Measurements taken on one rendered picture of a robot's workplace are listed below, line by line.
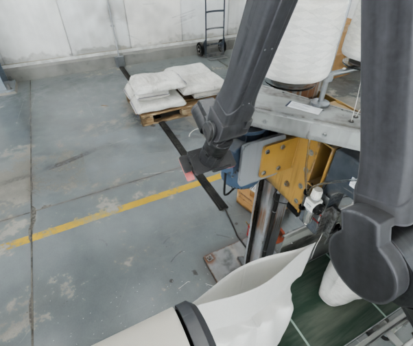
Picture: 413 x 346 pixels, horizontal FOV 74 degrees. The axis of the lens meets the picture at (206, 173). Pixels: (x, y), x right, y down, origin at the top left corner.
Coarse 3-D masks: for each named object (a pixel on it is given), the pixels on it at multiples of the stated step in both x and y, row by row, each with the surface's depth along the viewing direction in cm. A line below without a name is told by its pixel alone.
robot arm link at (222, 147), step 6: (204, 144) 63; (216, 144) 59; (222, 144) 60; (228, 144) 60; (210, 150) 61; (216, 150) 60; (222, 150) 60; (210, 156) 63; (216, 156) 62; (222, 156) 63
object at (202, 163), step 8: (192, 152) 69; (200, 152) 67; (192, 160) 68; (200, 160) 68; (208, 160) 65; (216, 160) 65; (224, 160) 70; (200, 168) 68; (208, 168) 68; (216, 168) 69
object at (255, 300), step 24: (264, 264) 87; (288, 264) 83; (216, 288) 80; (240, 288) 92; (264, 288) 81; (288, 288) 98; (216, 312) 79; (240, 312) 84; (264, 312) 92; (288, 312) 95; (216, 336) 86; (240, 336) 87; (264, 336) 94
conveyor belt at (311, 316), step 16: (320, 256) 157; (304, 272) 150; (320, 272) 150; (304, 288) 143; (304, 304) 137; (320, 304) 137; (352, 304) 137; (368, 304) 137; (384, 304) 137; (304, 320) 131; (320, 320) 131; (336, 320) 131; (352, 320) 131; (368, 320) 131; (288, 336) 126; (304, 336) 126; (320, 336) 126; (336, 336) 126; (352, 336) 126
